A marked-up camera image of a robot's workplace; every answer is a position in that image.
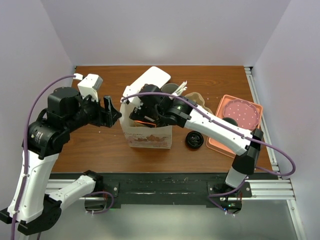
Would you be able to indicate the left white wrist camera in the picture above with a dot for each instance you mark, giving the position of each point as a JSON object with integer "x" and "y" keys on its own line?
{"x": 89, "y": 85}

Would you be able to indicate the dark green mug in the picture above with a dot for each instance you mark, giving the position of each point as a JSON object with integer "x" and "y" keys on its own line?
{"x": 230, "y": 121}

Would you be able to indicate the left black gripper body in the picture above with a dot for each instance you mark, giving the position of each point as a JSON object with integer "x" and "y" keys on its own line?
{"x": 90, "y": 111}

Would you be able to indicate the pink dotted plate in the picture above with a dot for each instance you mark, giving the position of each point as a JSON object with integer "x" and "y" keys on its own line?
{"x": 242, "y": 115}

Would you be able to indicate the beige paper takeout bag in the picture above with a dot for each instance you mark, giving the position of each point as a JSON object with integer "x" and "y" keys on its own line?
{"x": 140, "y": 136}

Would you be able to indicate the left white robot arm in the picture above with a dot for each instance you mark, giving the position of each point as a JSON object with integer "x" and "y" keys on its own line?
{"x": 32, "y": 210}

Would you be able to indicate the white oblong tray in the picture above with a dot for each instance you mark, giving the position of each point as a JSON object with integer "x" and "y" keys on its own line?
{"x": 153, "y": 76}

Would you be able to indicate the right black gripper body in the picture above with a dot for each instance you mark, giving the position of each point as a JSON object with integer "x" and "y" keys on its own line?
{"x": 138, "y": 114}

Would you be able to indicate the cardboard cup carrier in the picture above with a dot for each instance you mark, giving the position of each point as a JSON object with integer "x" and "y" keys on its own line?
{"x": 197, "y": 98}

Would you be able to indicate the salmon pink tray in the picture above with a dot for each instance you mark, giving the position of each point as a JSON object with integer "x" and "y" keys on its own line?
{"x": 250, "y": 125}

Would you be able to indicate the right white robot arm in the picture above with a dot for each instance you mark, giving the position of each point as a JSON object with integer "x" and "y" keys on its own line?
{"x": 177, "y": 110}

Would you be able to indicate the grey cylindrical holder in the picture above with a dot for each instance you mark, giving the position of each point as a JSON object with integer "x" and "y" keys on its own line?
{"x": 169, "y": 88}

